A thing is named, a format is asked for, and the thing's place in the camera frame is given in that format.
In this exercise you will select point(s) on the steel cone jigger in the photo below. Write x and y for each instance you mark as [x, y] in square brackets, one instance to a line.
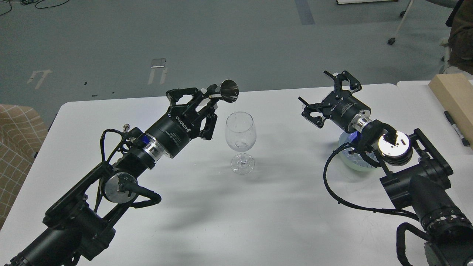
[227, 91]

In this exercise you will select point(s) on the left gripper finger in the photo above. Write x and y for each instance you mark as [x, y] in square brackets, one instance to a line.
[174, 95]
[210, 123]

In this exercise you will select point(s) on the clear wine glass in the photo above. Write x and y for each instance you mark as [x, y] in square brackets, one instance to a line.
[241, 137]

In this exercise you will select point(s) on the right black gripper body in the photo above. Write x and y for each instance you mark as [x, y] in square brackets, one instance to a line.
[345, 110]

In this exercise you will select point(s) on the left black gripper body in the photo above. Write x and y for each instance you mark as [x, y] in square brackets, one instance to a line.
[174, 130]

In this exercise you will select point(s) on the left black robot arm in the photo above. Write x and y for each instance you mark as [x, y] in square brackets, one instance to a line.
[81, 223]

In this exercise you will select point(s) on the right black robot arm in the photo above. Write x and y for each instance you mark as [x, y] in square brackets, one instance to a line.
[416, 174]

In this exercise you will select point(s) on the rolling office chair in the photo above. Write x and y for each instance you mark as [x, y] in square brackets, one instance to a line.
[443, 42]

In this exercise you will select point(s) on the black marker pen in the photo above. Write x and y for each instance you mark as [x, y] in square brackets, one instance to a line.
[451, 121]

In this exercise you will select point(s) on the seated person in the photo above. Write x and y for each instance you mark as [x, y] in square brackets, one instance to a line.
[460, 39]

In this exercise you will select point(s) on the green bowl with ice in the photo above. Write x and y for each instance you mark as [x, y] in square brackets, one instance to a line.
[349, 157]

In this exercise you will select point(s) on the light wooden box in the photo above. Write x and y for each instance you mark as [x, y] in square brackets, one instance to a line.
[455, 93]

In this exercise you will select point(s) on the beige checkered chair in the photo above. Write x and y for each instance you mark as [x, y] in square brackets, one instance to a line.
[22, 133]

